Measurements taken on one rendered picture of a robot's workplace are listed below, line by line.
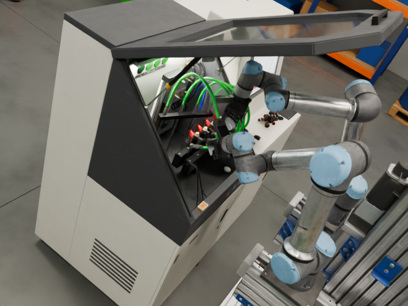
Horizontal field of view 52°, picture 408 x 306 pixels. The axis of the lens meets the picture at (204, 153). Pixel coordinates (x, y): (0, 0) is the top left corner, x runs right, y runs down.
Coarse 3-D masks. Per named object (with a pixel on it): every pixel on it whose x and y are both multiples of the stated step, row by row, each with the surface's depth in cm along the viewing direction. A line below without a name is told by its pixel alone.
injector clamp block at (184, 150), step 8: (200, 144) 225; (176, 152) 211; (184, 152) 213; (192, 152) 222; (200, 152) 217; (208, 152) 223; (176, 160) 212; (184, 160) 217; (192, 160) 210; (200, 160) 219; (184, 168) 211; (192, 168) 215; (200, 168) 229
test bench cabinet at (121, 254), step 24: (96, 192) 207; (96, 216) 215; (120, 216) 204; (72, 240) 236; (96, 240) 223; (120, 240) 212; (144, 240) 202; (168, 240) 193; (72, 264) 246; (96, 264) 232; (120, 264) 220; (144, 264) 210; (168, 264) 200; (120, 288) 230; (144, 288) 218
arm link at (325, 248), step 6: (324, 234) 157; (318, 240) 152; (324, 240) 154; (330, 240) 155; (318, 246) 150; (324, 246) 151; (330, 246) 152; (318, 252) 150; (324, 252) 150; (330, 252) 150; (318, 258) 149; (324, 258) 151; (318, 264) 150; (324, 264) 155; (318, 270) 157
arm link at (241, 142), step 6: (240, 132) 154; (246, 132) 153; (228, 138) 160; (234, 138) 154; (240, 138) 152; (246, 138) 153; (252, 138) 154; (228, 144) 159; (234, 144) 154; (240, 144) 152; (246, 144) 153; (252, 144) 153; (228, 150) 162; (234, 150) 156; (240, 150) 153; (246, 150) 153; (234, 156) 156
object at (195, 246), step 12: (228, 204) 241; (216, 216) 229; (204, 228) 218; (216, 228) 258; (192, 240) 210; (204, 240) 244; (180, 252) 200; (192, 252) 232; (204, 252) 274; (180, 264) 221; (192, 264) 261; (168, 276) 211; (180, 276) 247; (168, 288) 234; (156, 300) 222
